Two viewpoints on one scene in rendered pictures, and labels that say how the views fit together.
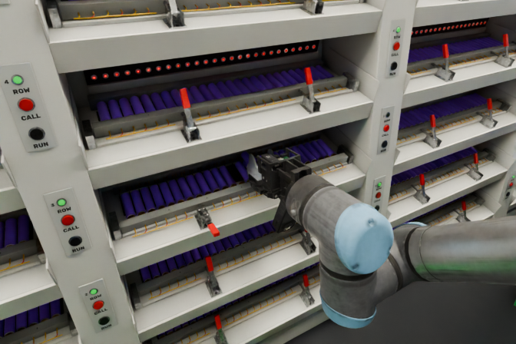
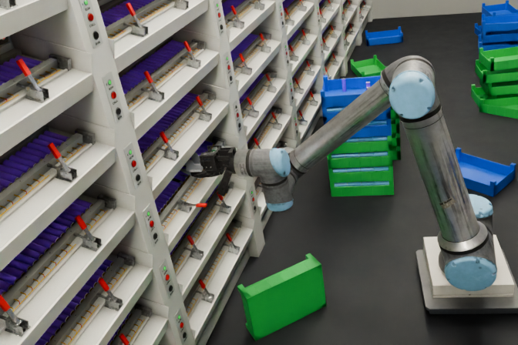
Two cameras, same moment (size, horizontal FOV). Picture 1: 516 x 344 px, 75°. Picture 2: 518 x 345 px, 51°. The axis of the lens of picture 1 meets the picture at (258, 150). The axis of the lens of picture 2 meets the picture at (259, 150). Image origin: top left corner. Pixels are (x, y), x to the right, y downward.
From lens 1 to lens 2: 1.27 m
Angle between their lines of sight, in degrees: 37
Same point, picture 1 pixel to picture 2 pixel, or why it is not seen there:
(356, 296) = (286, 189)
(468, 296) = (308, 205)
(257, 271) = (210, 236)
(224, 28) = (176, 92)
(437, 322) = (302, 228)
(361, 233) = (281, 157)
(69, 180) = (148, 199)
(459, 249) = (311, 149)
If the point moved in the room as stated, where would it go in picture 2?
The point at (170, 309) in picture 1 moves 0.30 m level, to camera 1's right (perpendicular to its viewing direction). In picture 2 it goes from (185, 277) to (250, 230)
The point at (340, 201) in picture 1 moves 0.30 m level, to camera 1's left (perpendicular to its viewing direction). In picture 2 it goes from (264, 151) to (192, 196)
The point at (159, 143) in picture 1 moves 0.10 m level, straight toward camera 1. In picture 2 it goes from (163, 166) to (190, 170)
